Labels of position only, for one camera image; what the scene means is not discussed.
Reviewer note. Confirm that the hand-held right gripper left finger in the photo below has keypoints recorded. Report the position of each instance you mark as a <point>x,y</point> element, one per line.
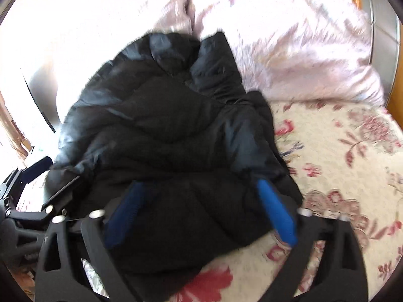
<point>126,214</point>

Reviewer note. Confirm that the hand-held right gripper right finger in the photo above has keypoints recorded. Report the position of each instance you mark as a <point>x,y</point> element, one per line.
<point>277,214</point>

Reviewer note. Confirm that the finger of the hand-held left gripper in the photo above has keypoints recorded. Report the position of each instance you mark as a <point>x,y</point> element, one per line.
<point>36,168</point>
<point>59,195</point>

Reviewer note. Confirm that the black quilted puffer jacket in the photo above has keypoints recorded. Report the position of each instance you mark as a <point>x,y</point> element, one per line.
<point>163,138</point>

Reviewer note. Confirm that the cream red floral bedspread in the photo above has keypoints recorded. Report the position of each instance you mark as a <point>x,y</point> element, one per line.
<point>340,163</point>

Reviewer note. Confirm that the pink floral duvet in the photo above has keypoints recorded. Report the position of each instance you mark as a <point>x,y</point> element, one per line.
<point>299,37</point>

